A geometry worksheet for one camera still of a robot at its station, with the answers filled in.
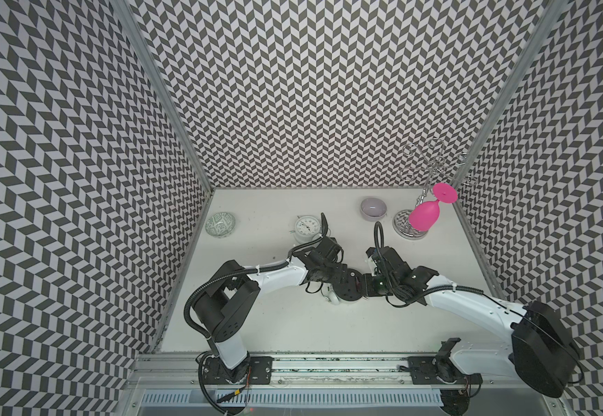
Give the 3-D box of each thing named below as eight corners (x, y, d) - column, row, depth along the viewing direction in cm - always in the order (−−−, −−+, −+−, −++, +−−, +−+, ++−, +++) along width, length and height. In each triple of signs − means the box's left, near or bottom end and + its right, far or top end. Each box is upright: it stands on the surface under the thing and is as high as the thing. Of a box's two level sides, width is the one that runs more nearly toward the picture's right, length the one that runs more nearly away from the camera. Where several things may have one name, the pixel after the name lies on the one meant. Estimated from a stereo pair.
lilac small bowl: (361, 220, 109) (363, 211, 104) (359, 206, 114) (361, 197, 109) (385, 220, 109) (388, 211, 104) (382, 206, 114) (384, 198, 109)
